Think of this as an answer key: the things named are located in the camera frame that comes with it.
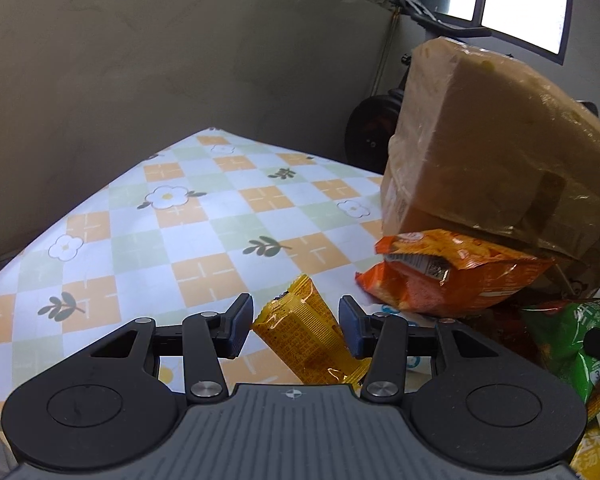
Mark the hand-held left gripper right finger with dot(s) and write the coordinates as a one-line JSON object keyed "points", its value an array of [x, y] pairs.
{"points": [[352, 331]]}

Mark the bright yellow snack packet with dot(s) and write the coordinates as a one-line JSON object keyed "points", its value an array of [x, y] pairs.
{"points": [[597, 445]]}

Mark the amber yellow snack packet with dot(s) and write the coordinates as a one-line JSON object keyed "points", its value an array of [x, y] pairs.
{"points": [[305, 332]]}

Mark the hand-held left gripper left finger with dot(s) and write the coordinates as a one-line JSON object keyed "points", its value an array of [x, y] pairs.
{"points": [[240, 327]]}

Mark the brown cardboard box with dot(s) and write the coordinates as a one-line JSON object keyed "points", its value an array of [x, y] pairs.
{"points": [[490, 160]]}

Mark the green snack packet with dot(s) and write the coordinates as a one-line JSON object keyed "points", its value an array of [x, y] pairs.
{"points": [[565, 340]]}

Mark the black exercise bike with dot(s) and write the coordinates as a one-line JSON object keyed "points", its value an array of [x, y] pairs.
{"points": [[372, 130]]}

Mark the orange snack packet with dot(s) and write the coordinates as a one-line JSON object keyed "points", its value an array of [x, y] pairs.
{"points": [[455, 280]]}

